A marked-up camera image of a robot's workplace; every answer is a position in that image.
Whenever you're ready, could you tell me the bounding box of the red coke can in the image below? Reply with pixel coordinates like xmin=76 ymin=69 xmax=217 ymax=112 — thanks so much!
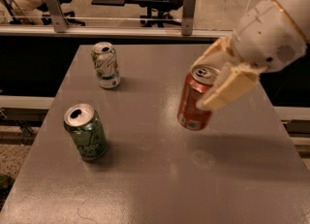
xmin=177 ymin=64 xmax=219 ymax=131

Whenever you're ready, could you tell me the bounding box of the white green 7up can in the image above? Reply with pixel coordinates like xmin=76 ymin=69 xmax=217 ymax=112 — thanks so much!
xmin=91 ymin=42 xmax=121 ymax=89

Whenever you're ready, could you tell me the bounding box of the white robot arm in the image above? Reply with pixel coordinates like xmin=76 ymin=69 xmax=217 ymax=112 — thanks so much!
xmin=195 ymin=0 xmax=310 ymax=111

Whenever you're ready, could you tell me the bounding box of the green soda can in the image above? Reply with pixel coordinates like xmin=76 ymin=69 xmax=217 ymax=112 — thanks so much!
xmin=63 ymin=104 xmax=108 ymax=161

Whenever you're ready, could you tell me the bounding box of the metal glass railing frame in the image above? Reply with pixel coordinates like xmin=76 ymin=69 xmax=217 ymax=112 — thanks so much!
xmin=13 ymin=0 xmax=232 ymax=40

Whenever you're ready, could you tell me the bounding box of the black office chair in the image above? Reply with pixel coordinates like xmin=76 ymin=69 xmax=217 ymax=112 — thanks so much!
xmin=140 ymin=0 xmax=183 ymax=27

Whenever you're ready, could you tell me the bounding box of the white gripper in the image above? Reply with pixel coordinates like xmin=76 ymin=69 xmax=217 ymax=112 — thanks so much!
xmin=191 ymin=0 xmax=307 ymax=111

